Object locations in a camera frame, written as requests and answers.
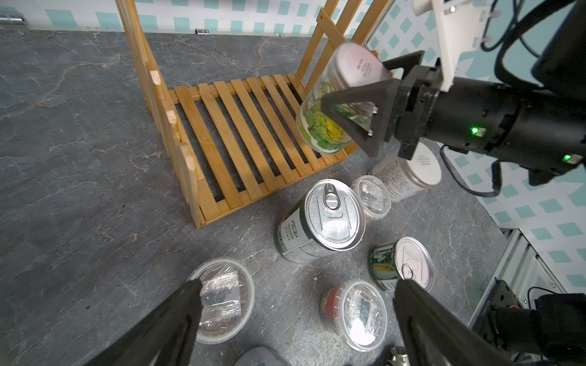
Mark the purple label pull-tab can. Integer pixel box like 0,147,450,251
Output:
234,346,291,366

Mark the silver pull-tab can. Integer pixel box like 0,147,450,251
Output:
367,236,434,293

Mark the tall green seed can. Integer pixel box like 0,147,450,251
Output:
275,178,366,263

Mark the white-lid white can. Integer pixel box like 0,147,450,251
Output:
369,143,442,203

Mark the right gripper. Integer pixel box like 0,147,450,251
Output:
320,50,443,160

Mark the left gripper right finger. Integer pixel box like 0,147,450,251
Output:
393,280,513,365

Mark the small clear-lid jar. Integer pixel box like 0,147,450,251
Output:
189,257,256,345

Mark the small clear-lid cup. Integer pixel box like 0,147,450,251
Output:
319,280,389,352

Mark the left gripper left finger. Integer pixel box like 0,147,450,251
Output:
87,279,203,365

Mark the wooden two-tier shelf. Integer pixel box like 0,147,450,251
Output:
114,0,392,230

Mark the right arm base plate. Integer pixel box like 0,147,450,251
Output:
471,280,535,352

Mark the green yellow white-lid can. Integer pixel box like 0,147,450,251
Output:
295,42,394,156

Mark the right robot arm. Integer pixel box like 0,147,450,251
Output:
321,1,585,195

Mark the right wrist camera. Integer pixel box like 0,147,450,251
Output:
413,0,494,92

